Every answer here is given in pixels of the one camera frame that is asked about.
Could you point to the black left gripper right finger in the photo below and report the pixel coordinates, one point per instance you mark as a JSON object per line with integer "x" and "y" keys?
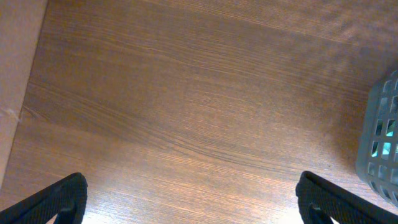
{"x": 320, "y": 201}

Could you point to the grey plastic basket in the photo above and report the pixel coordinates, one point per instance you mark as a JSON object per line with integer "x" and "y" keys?
{"x": 379, "y": 174}

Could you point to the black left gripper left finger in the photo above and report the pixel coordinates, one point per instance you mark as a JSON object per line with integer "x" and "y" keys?
{"x": 64, "y": 200}

